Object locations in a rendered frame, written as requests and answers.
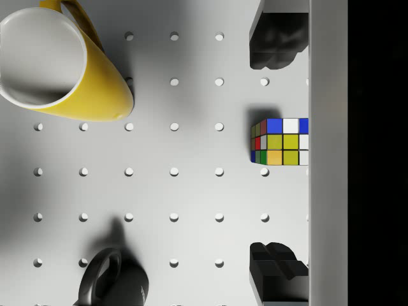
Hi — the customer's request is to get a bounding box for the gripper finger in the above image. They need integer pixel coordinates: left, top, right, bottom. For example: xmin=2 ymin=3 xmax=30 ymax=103
xmin=249 ymin=242 xmax=309 ymax=306
xmin=249 ymin=0 xmax=309 ymax=70

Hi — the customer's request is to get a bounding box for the yellow mug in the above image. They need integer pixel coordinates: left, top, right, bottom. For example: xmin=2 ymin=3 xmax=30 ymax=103
xmin=0 ymin=0 xmax=135 ymax=122

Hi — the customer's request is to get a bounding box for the puzzle cube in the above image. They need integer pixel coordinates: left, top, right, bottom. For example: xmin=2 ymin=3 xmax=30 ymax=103
xmin=250 ymin=117 xmax=309 ymax=166

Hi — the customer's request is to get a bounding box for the black mug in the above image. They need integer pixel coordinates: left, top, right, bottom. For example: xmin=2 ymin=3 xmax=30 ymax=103
xmin=73 ymin=247 xmax=150 ymax=306

